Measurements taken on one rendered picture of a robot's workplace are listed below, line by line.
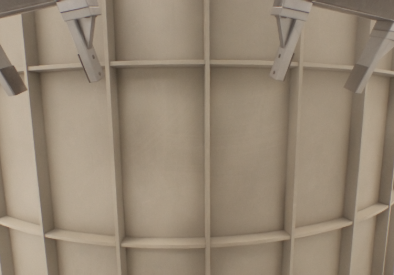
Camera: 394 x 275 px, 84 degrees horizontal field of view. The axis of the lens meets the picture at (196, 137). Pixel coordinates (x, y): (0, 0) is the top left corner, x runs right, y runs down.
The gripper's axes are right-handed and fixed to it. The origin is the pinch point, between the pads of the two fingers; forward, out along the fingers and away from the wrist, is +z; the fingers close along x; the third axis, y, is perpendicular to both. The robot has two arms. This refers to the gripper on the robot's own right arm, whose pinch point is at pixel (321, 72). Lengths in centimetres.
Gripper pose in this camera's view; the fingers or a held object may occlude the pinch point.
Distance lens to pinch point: 39.9
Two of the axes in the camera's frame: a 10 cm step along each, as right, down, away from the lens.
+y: 1.0, 5.1, -8.6
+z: -1.7, 8.6, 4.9
